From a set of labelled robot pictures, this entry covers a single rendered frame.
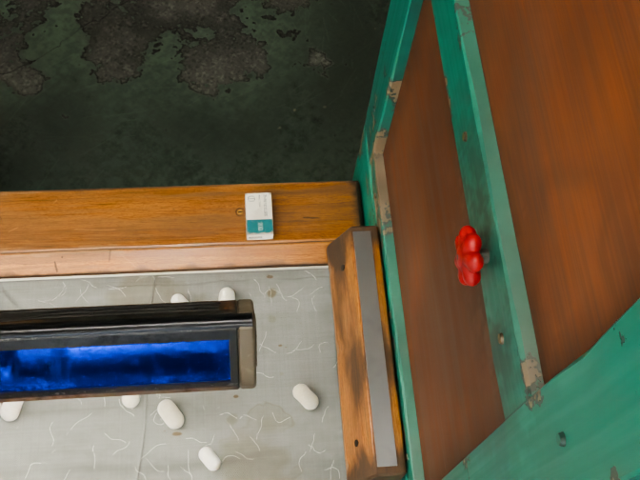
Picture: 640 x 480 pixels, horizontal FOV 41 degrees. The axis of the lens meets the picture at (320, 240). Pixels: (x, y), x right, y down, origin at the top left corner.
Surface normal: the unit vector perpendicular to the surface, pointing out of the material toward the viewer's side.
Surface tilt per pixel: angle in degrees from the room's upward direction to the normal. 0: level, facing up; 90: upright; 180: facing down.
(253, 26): 0
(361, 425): 66
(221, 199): 0
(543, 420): 90
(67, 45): 0
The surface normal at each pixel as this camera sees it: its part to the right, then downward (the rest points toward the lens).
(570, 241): -0.99, 0.04
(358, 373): -0.88, -0.15
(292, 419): 0.07, -0.43
